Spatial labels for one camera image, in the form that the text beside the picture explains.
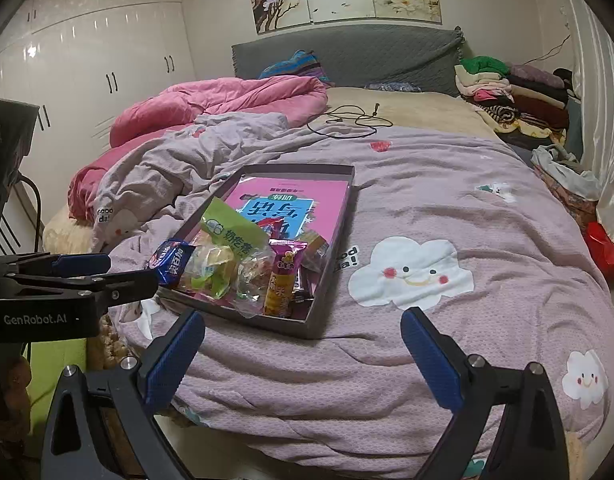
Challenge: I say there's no grey headboard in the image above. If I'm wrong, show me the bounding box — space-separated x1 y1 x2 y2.
231 24 465 96

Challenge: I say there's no patterned laundry basket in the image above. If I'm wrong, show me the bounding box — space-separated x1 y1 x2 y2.
530 144 601 231

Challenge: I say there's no cream curtain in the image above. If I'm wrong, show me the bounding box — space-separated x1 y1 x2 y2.
567 0 614 242

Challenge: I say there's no beige bed sheet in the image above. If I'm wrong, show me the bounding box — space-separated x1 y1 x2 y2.
327 87 498 141

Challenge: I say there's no lilac bed cover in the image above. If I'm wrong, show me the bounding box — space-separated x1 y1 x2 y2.
94 113 614 479

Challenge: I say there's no pile of folded clothes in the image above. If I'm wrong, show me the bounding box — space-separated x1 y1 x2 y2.
455 56 576 151

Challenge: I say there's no blue Oreo packet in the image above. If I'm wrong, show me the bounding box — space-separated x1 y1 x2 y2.
146 238 194 287

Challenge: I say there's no red snack packet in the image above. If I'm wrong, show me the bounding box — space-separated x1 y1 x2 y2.
259 218 287 240

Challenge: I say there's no blue striped cloth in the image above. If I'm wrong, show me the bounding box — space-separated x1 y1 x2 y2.
258 50 332 86

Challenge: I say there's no red bag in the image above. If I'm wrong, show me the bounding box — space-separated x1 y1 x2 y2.
582 221 614 280

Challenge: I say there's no black chair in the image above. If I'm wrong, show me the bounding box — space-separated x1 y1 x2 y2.
0 100 40 250

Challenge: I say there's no clear candy bag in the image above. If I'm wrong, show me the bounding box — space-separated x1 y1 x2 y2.
232 250 273 318

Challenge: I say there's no black Snickers bar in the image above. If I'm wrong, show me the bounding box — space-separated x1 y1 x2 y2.
292 266 320 304

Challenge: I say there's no purple biscuit bar packet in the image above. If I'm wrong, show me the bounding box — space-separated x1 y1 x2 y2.
264 240 308 318

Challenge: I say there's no clear bag brown snack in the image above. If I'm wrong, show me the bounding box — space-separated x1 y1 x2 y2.
297 230 330 273

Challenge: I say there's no black cable on bed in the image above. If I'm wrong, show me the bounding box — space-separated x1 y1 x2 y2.
305 102 394 140

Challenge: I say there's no green yellow snack packet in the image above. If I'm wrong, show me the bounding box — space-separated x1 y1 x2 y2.
177 197 269 300

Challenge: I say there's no pink quilt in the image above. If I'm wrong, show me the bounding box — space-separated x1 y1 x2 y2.
68 75 328 224

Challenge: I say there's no white wardrobe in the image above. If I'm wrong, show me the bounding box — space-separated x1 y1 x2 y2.
0 0 194 221

